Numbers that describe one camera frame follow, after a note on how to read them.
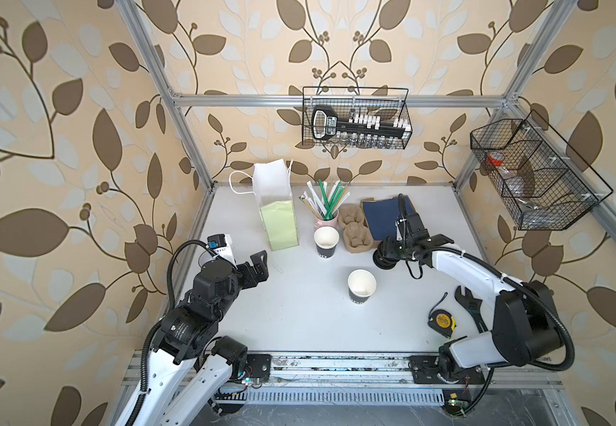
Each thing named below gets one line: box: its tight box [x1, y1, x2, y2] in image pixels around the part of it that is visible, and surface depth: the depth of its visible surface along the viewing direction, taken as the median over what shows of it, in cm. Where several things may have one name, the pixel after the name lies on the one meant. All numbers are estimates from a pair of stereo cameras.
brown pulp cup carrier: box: [337, 204, 380, 254], surface depth 101 cm
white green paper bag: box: [229, 158, 300, 252], surface depth 93 cm
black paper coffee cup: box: [347, 268, 378, 306], surface depth 84 cm
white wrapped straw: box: [307, 181, 328, 216], surface depth 98 cm
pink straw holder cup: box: [314, 209, 340, 232], surface depth 98 cm
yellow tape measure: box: [426, 308, 458, 339], surface depth 82 cm
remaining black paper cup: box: [314, 226, 340, 260], surface depth 97 cm
